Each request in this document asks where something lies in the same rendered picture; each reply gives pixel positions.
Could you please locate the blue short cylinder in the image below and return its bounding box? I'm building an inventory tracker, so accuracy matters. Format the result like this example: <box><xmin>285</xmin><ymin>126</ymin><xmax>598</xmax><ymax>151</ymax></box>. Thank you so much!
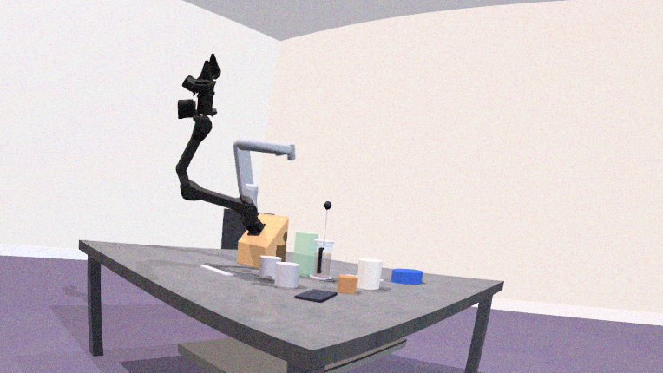
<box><xmin>391</xmin><ymin>268</ymin><xmax>423</xmax><ymax>285</ymax></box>

